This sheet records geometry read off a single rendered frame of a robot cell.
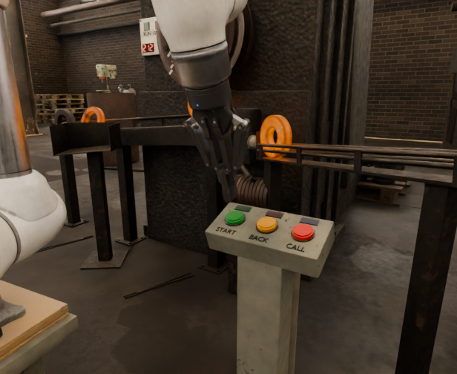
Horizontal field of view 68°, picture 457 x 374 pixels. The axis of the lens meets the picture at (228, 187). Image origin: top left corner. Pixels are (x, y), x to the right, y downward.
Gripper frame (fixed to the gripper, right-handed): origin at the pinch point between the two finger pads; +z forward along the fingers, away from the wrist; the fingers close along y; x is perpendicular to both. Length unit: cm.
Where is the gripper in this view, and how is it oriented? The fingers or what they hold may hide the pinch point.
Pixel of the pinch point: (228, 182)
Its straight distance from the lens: 66.8
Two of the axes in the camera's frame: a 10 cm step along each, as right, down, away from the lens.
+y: -8.5, -1.3, 5.0
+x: -4.9, 5.5, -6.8
